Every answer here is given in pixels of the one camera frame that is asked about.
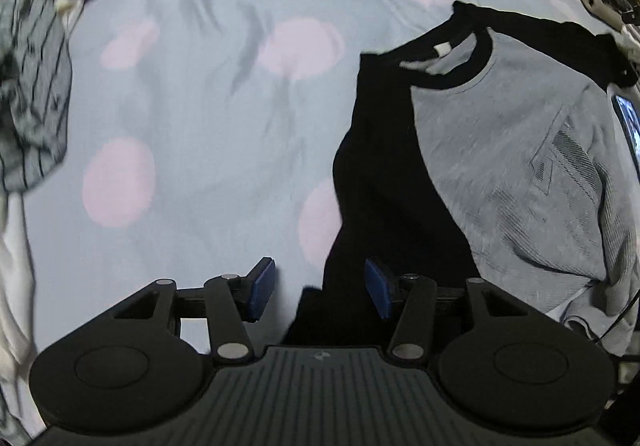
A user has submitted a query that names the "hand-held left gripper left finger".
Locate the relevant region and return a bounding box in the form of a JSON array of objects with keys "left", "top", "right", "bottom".
[{"left": 100, "top": 257, "right": 277, "bottom": 367}]

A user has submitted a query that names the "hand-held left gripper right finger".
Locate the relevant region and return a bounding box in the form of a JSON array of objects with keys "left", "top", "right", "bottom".
[{"left": 364, "top": 258, "right": 543, "bottom": 366}]

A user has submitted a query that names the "black and grey raglan shirt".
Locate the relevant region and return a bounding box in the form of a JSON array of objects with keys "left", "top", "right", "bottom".
[{"left": 282, "top": 0, "right": 640, "bottom": 357}]

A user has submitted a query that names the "blue polka dot bed sheet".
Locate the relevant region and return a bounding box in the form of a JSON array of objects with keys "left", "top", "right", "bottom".
[{"left": 0, "top": 0, "right": 621, "bottom": 362}]

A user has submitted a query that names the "white cloth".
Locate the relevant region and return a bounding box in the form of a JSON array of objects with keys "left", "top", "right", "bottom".
[{"left": 0, "top": 188, "right": 40, "bottom": 429}]

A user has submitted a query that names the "smartphone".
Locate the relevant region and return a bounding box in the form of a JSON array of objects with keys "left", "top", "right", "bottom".
[{"left": 611, "top": 94, "right": 640, "bottom": 163}]

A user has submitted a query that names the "grey striped garment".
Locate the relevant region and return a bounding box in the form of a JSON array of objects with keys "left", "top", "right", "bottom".
[{"left": 0, "top": 0, "right": 74, "bottom": 193}]

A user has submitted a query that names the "thin black cable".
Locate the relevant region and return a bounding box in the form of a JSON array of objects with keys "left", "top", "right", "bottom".
[{"left": 594, "top": 288, "right": 640, "bottom": 343}]

